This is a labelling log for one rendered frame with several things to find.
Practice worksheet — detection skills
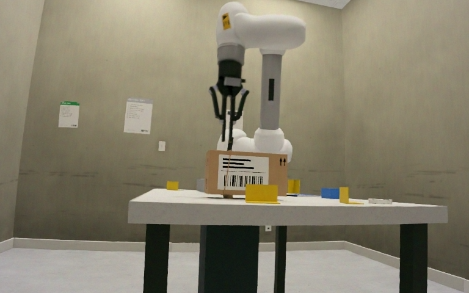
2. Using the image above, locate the blue rectangular block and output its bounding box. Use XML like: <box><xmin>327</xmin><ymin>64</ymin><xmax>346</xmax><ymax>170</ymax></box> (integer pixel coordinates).
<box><xmin>321</xmin><ymin>188</ymin><xmax>340</xmax><ymax>199</ymax></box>

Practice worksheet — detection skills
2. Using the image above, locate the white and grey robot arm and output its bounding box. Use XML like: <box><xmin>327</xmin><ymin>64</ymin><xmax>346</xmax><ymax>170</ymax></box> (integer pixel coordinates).
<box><xmin>217</xmin><ymin>1</ymin><xmax>307</xmax><ymax>163</ymax></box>

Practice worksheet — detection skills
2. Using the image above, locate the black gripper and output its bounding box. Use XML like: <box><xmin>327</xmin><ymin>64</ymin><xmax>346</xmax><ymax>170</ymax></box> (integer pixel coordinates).
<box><xmin>209</xmin><ymin>60</ymin><xmax>250</xmax><ymax>143</ymax></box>

